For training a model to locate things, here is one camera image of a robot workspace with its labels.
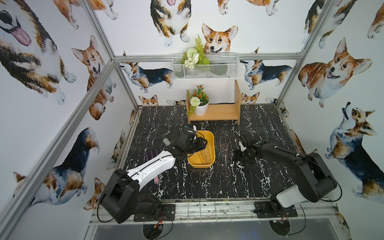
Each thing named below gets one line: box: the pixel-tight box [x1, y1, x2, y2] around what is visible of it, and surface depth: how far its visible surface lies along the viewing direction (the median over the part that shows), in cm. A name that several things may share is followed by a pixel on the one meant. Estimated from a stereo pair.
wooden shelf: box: [186, 79, 242, 126], surface depth 109 cm
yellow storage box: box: [187, 130, 216, 168], surface depth 94 cm
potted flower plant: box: [187, 84, 210, 116], surface depth 99 cm
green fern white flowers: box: [179, 34, 210, 70], surface depth 82 cm
